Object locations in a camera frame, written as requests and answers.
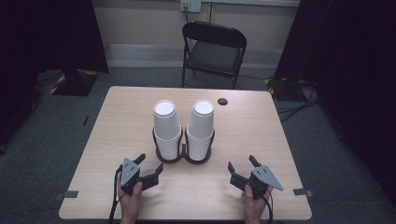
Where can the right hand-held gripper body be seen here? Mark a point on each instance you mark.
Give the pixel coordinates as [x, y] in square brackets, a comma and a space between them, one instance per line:
[263, 179]

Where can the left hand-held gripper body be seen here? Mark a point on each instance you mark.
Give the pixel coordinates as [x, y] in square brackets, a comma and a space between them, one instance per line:
[129, 174]

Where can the dark double cup holder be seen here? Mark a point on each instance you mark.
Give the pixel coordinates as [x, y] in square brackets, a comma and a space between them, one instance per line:
[183, 159]

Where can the white paper cup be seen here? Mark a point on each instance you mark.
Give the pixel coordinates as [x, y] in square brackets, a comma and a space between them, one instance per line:
[201, 119]

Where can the person's right hand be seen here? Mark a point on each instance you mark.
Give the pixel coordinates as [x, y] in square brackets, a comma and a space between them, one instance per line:
[255, 207]

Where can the person's left hand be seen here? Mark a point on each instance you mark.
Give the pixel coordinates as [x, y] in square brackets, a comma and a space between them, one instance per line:
[130, 203]

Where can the grey tape piece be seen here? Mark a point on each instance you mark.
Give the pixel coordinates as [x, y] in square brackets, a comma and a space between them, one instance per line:
[67, 194]
[302, 192]

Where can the small black floor item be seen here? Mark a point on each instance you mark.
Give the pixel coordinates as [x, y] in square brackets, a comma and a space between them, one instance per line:
[86, 121]

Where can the black table grommet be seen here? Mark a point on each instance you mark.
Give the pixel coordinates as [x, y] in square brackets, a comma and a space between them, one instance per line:
[222, 101]

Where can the black stand base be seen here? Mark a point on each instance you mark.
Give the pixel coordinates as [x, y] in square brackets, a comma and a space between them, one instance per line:
[76, 84]
[283, 90]

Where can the black folding chair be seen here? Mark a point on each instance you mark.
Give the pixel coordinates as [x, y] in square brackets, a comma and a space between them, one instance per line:
[214, 56]

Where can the dark curtain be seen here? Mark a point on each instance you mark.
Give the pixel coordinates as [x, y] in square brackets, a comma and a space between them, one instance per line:
[355, 77]
[37, 40]

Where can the white wall socket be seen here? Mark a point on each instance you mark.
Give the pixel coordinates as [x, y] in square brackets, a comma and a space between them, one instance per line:
[190, 5]

